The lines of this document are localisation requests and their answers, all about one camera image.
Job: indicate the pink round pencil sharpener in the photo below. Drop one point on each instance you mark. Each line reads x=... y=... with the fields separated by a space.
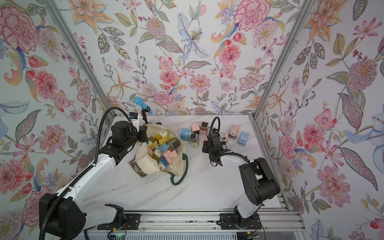
x=234 y=131

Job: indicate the light blue pencil sharpener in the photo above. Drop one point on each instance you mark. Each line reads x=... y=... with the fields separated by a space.
x=185 y=134

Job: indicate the blue round-front pencil sharpener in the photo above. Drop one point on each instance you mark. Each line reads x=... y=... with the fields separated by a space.
x=163 y=147

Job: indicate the black microphone stand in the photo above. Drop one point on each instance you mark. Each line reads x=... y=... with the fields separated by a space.
x=144 y=114

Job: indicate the large pink pencil sharpener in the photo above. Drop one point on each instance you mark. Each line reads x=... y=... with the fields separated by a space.
x=195 y=128

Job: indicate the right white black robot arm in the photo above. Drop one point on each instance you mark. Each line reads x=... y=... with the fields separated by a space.
x=258 y=180

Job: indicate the pale green cube sharpener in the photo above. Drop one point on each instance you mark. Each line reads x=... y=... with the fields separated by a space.
x=194 y=140

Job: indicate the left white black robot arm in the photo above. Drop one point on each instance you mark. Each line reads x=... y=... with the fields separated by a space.
x=62 y=214

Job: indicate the cream pencil sharpener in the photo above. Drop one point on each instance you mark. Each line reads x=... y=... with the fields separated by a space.
x=223 y=137

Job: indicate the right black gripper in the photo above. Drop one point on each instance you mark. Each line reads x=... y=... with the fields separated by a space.
x=206 y=145

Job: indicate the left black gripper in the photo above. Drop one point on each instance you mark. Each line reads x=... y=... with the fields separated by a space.
x=142 y=132

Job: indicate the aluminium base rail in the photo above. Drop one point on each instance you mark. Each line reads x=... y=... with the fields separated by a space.
x=266 y=224

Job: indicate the small pink pencil sharpener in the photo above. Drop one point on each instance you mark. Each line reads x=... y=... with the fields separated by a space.
x=203 y=128

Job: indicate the blue cube pencil sharpener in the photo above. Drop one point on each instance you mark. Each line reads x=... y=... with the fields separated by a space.
x=243 y=138

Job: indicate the sage green cube sharpener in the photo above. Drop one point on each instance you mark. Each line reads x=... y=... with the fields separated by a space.
x=173 y=143

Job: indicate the cream green tote bag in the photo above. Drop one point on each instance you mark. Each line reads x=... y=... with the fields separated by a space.
x=149 y=161

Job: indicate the pink square pencil sharpener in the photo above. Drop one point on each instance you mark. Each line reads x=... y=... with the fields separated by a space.
x=202 y=139

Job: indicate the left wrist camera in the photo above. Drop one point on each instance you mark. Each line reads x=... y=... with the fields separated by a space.
x=135 y=119

